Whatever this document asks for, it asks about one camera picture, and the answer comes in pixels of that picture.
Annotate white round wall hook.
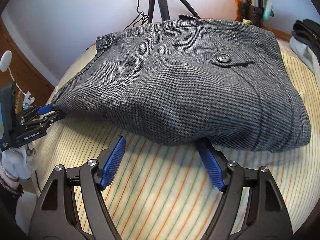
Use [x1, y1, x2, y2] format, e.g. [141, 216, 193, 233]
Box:
[0, 50, 12, 72]

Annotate light blue folded cloth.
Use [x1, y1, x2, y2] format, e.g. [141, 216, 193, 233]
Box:
[289, 37, 320, 86]

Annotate white gloved left hand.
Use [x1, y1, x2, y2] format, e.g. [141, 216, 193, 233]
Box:
[1, 141, 35, 181]

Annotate grey checked woven pants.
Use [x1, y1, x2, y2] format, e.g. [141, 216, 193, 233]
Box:
[52, 15, 311, 153]

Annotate striped yellow bed sheet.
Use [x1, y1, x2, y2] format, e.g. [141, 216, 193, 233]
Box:
[33, 41, 319, 239]

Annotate black folded clothes pile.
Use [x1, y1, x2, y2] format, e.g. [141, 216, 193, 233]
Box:
[292, 19, 320, 61]

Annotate black camera tripod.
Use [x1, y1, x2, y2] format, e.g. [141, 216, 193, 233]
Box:
[147, 0, 200, 23]

